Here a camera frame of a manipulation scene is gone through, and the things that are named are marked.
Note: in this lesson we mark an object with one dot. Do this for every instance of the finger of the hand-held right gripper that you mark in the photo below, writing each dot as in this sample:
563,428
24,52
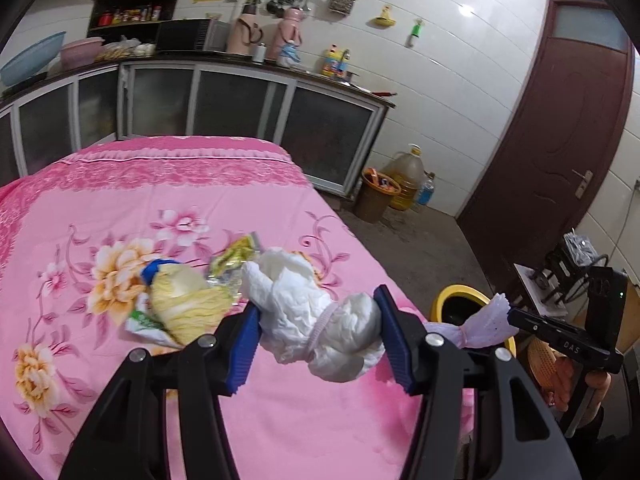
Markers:
560,337

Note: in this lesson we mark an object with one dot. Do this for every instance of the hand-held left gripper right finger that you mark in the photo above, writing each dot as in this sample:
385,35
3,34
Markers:
395,345

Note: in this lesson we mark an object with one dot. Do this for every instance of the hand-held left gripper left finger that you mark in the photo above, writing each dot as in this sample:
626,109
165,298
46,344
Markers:
245,355

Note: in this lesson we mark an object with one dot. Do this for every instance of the white diaper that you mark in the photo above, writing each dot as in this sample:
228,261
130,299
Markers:
300,310

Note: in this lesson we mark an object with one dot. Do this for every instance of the yellow trash bin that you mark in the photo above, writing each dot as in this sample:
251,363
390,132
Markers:
450,291

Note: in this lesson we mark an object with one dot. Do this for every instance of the pale purple bag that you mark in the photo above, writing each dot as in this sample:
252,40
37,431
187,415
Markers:
482,325

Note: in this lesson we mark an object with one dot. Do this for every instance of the person's right hand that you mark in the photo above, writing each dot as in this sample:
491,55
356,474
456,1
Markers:
597,386

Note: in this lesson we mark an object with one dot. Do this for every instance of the small white top table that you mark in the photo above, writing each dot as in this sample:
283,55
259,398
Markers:
525,280

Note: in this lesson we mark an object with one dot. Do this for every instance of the crumpled yellow blue wrapper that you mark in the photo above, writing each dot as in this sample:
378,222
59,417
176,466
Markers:
185,305

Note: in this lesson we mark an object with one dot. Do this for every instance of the yellow snack wrapper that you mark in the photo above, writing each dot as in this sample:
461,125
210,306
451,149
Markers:
232,260

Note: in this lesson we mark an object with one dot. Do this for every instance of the brown waste bin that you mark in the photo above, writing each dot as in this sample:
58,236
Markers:
372,202

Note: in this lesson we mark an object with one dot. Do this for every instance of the clear water bottle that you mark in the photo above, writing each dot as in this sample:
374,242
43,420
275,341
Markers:
426,192

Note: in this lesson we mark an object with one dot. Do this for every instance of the large cooking oil jug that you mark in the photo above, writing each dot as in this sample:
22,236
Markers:
407,177

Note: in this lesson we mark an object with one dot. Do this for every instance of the pink floral blanket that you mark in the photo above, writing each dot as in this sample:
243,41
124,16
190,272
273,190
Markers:
150,200

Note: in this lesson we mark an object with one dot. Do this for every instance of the brown wooden door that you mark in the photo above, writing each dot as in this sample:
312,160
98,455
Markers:
540,135

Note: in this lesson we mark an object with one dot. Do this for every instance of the kitchen counter cabinet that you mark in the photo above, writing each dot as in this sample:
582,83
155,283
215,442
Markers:
325,130

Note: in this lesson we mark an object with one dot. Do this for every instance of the white cup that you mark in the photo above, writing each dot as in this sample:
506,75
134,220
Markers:
258,54

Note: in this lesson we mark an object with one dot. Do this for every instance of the blue white jug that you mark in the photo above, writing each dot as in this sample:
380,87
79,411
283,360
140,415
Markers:
288,55

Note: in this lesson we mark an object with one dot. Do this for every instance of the green white hanging brush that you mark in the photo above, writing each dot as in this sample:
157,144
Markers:
413,35

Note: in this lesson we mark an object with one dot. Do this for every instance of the pink thermos dark cap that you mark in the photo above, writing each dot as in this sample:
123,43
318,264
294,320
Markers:
242,32

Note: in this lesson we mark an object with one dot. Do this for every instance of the yellow hanging scoop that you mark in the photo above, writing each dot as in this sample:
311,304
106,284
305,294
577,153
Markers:
384,20

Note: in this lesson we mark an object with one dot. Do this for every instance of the black microwave oven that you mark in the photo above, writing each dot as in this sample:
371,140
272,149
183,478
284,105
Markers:
185,35

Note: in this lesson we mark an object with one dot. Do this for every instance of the clear bag of food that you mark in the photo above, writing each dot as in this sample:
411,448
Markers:
125,50

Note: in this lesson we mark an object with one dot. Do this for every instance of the pink plastic basin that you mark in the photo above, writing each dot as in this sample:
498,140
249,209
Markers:
80,52

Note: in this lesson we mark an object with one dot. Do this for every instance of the row of spice jars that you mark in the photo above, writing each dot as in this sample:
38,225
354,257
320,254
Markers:
130,15

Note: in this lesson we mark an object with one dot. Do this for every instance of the dark wooden shelf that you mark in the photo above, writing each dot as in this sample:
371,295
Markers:
170,2

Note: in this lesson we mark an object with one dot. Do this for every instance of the blue plastic basin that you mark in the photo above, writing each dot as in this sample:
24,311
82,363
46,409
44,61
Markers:
30,60

